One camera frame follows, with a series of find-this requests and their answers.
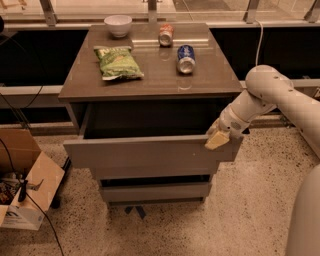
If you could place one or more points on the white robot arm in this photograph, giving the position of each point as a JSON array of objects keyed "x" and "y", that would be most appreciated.
[{"x": 267, "y": 89}]

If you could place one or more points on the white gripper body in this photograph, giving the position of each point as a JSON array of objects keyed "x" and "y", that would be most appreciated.
[{"x": 230, "y": 122}]

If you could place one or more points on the grey drawer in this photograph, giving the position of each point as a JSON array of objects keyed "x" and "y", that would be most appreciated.
[
  {"x": 163, "y": 133},
  {"x": 152, "y": 171},
  {"x": 153, "y": 193}
]

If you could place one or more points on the blue soda can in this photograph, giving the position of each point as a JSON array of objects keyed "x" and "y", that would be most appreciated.
[{"x": 185, "y": 59}]

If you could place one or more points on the white ceramic bowl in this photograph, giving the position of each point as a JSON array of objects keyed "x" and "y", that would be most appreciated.
[{"x": 118, "y": 25}]

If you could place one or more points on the red soda can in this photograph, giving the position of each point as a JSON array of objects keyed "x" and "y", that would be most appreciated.
[{"x": 165, "y": 36}]

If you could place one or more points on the black stand leg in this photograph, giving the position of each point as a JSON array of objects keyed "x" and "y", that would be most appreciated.
[{"x": 57, "y": 198}]

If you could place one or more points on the open cardboard box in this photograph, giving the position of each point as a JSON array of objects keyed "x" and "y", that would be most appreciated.
[{"x": 29, "y": 180}]

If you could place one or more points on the green chip bag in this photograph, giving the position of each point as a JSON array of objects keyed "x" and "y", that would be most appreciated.
[{"x": 117, "y": 63}]

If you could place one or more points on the grey bottom drawer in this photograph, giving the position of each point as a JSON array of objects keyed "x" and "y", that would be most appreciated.
[{"x": 153, "y": 193}]

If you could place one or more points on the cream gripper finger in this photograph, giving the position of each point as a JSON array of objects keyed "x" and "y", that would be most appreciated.
[
  {"x": 213, "y": 127},
  {"x": 217, "y": 139}
]

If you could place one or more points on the blue tape cross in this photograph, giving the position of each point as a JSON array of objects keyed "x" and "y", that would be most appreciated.
[{"x": 139, "y": 209}]

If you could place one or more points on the grey drawer cabinet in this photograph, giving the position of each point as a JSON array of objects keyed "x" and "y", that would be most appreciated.
[{"x": 212, "y": 78}]

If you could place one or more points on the grey top drawer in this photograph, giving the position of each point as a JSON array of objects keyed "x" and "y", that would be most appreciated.
[{"x": 163, "y": 133}]

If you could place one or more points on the grey middle drawer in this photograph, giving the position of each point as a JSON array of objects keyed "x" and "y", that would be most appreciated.
[{"x": 152, "y": 171}]

